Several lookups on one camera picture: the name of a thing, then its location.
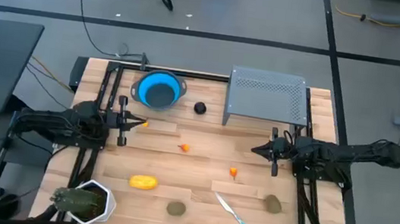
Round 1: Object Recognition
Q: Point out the yellow floor cable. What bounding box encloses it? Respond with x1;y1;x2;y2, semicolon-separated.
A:
26;55;77;93
330;4;400;44

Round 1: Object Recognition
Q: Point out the yellow mango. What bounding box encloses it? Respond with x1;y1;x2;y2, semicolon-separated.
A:
128;172;160;192

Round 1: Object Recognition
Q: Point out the brown kiwi fruit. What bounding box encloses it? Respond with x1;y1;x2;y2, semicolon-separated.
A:
263;193;285;215
165;199;188;218

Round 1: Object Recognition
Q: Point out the knife with patterned handle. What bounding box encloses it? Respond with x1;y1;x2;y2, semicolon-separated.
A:
211;191;263;224

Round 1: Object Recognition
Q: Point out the green cactus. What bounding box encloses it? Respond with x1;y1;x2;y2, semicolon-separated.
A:
49;185;102;217

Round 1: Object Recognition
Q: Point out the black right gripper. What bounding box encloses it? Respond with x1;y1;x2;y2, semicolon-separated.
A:
247;124;300;180

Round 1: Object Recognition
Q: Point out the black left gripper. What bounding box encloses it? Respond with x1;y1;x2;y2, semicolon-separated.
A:
103;93;150;150

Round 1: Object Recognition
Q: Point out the white hexagonal plant pot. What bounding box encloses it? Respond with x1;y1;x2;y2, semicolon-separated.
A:
69;177;120;224

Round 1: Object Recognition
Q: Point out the grey perforated metal stand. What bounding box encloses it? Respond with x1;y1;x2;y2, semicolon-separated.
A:
221;65;314;137

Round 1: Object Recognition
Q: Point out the small black round object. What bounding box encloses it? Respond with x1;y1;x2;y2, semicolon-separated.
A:
192;101;209;116

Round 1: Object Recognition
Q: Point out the blue collapsible colander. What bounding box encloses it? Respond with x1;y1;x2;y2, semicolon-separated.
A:
128;66;190;114

